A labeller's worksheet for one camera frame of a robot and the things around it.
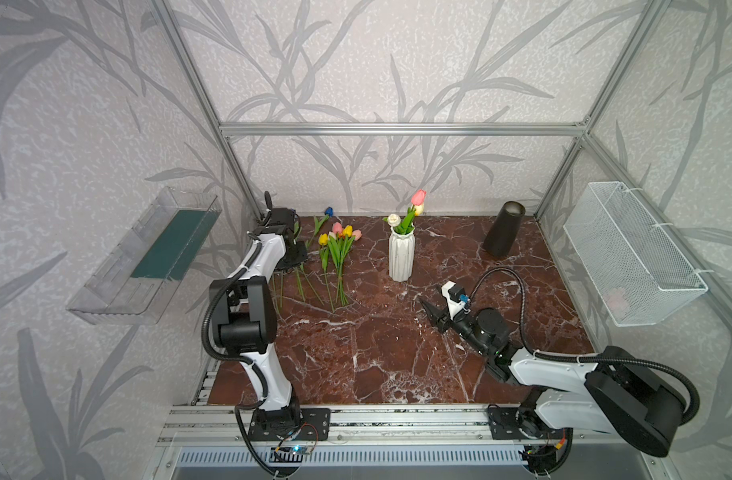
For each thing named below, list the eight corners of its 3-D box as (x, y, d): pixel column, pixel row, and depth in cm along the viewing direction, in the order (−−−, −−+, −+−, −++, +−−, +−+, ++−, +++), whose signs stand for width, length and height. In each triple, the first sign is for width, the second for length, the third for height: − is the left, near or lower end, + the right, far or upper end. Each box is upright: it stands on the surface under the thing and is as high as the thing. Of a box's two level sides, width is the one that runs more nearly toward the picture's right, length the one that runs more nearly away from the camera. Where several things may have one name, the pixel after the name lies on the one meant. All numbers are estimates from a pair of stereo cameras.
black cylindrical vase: (485, 256, 110) (502, 217, 94) (481, 239, 115) (496, 200, 99) (508, 256, 110) (529, 217, 94) (502, 239, 115) (521, 200, 99)
